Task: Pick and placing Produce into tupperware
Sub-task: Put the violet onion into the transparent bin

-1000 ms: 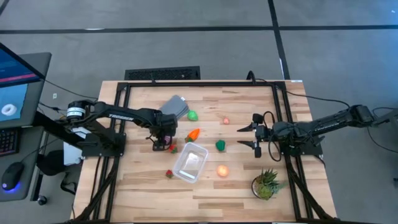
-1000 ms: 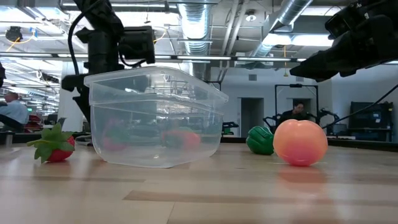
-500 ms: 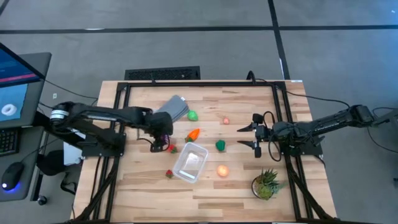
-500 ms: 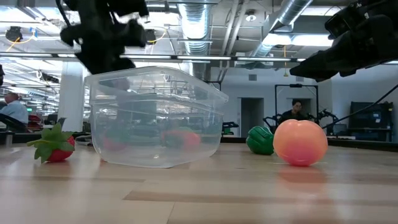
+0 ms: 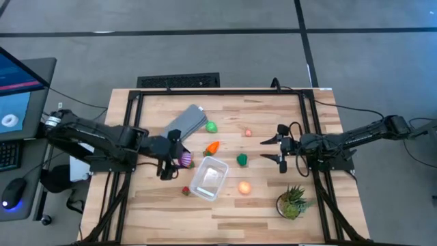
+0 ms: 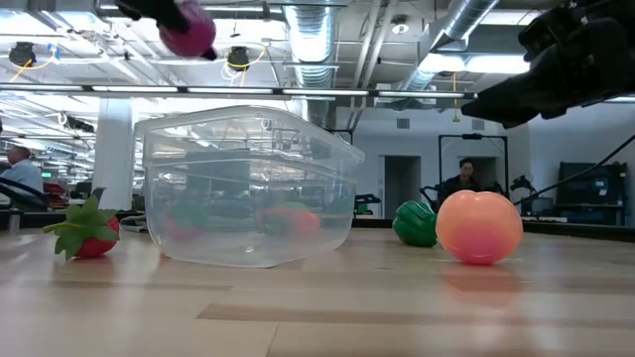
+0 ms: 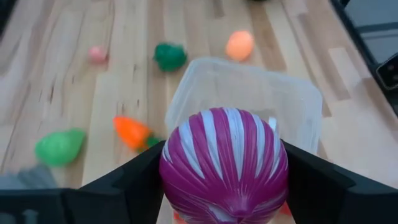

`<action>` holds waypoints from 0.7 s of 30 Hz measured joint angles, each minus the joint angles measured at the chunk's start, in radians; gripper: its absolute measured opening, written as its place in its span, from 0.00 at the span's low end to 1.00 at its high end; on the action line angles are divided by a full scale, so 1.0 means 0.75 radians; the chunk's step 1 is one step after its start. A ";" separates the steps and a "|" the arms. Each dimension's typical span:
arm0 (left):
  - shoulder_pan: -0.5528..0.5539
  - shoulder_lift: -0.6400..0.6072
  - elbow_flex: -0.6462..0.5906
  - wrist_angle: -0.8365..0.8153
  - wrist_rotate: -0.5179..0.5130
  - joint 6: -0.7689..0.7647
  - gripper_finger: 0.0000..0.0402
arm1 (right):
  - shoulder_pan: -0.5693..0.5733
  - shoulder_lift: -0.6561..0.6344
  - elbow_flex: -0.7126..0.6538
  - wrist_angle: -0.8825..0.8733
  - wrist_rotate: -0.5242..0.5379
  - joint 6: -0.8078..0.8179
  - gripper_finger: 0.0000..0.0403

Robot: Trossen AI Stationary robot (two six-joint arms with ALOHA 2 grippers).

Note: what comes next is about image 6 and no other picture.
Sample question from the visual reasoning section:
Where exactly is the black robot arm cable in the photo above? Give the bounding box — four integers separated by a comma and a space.
513, 132, 635, 206

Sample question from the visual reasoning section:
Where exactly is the yellow hanging cord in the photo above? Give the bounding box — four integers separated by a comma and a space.
449, 71, 461, 124

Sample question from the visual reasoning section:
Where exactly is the black ceiling device yellow cable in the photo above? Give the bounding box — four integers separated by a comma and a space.
7, 41, 38, 68
225, 45, 252, 72

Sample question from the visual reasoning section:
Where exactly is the black background stand frame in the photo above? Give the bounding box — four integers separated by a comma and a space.
437, 132, 511, 200

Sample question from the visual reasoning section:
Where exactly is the purple toy onion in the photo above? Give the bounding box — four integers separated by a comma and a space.
158, 0, 217, 59

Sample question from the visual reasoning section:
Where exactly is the orange pink toy peach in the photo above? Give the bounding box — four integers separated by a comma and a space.
436, 189, 525, 266

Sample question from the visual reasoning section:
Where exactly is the long ceiling light bar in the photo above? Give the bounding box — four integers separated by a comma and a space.
0, 82, 478, 100

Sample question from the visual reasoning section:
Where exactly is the white building pillar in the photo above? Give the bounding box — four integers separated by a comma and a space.
90, 96, 139, 212

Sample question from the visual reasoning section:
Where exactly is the clear plastic tupperware container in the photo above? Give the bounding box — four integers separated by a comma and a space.
133, 104, 366, 270

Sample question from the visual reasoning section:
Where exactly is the green toy bell pepper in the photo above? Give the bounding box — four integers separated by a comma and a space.
392, 199, 440, 249

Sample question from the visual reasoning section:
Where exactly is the black screen cart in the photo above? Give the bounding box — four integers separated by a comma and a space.
556, 161, 629, 225

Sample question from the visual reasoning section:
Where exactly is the black aluminium rig frame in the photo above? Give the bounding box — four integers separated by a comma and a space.
350, 216, 635, 244

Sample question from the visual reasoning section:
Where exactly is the silver slanted air duct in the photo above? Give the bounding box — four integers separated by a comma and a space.
396, 0, 500, 106

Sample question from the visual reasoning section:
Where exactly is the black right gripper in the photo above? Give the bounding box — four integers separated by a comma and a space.
460, 0, 635, 129

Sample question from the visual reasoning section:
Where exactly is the person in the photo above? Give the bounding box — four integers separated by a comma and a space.
0, 145, 46, 200
438, 158, 483, 205

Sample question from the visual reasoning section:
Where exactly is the silver spiral air duct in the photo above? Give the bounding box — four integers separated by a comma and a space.
281, 0, 340, 131

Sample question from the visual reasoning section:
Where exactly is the green black background robot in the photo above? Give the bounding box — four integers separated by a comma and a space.
353, 192, 383, 218

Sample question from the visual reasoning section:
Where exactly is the red toy strawberry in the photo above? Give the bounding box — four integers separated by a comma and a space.
42, 194, 122, 262
256, 201, 322, 240

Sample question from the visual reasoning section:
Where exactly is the pink toy ball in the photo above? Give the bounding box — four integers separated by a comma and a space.
162, 205, 208, 243

